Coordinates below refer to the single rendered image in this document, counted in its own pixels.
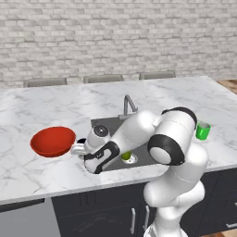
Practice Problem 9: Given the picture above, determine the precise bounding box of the grey stool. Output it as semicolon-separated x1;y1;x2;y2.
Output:
138;70;177;81
82;73;125;84
23;77;69;88

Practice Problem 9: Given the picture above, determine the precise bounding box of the steel sink basin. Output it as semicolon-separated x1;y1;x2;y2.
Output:
90;115;162;172

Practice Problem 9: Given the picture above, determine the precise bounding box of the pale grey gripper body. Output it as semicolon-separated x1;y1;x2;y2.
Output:
69;143;90;156

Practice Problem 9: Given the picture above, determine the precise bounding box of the grey sink tap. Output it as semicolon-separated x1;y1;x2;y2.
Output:
118;94;139;121

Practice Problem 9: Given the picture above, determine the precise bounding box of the dark cupboard door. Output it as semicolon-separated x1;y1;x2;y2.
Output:
51;182;141;237
137;184;159;237

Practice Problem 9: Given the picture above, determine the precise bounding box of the silver cupboard handle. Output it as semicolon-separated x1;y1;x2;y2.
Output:
143;205;151;231
131;207;137;236

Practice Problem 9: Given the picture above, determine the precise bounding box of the dark cupboard run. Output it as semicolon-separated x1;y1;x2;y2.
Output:
180;168;237;237

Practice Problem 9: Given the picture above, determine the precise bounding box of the red bowl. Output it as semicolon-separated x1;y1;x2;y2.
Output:
30;126;77;158

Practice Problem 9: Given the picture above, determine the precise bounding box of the grey dishwasher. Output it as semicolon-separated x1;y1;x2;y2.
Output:
0;197;62;237

